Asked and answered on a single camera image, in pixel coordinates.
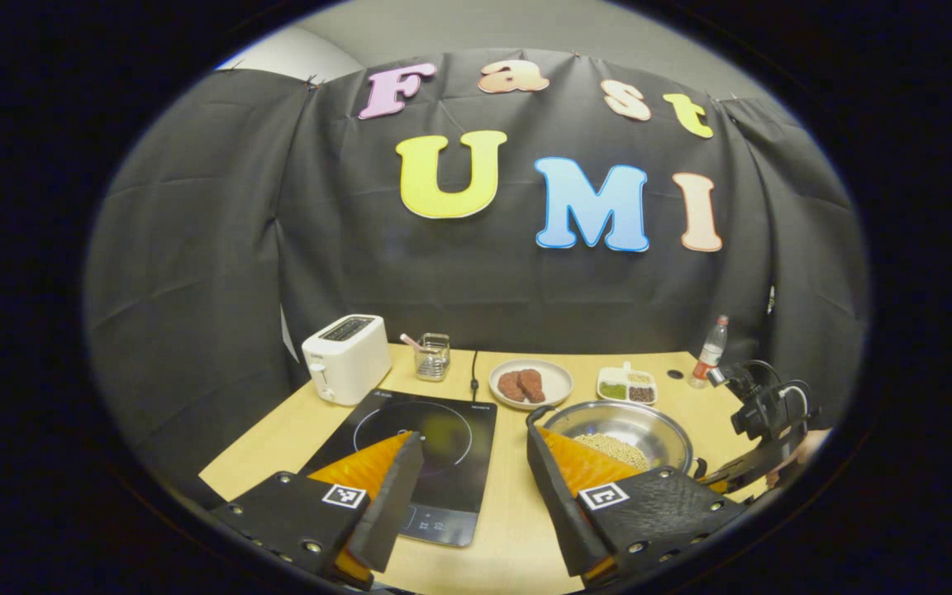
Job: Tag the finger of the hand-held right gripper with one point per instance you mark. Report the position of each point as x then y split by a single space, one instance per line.
732 473

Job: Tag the pink stick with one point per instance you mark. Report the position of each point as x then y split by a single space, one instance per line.
410 341

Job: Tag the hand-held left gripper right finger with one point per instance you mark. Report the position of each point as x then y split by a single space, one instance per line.
559 512

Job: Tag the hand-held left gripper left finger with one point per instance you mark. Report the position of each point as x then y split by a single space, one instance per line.
393 504

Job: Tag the black induction cooktop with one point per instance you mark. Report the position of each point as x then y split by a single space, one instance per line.
443 430

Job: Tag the white divided dish of beans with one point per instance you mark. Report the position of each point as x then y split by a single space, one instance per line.
626 384

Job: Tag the white toaster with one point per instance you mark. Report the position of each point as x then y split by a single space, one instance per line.
348 364

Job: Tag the clear plastic bottle red label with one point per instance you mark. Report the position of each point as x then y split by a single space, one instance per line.
707 355

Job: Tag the pile of soybeans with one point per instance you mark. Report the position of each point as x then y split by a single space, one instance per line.
616 450

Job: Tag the white round plate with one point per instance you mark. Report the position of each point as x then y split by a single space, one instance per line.
557 380

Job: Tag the brown meat piece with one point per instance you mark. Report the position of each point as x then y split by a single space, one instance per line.
511 387
532 385

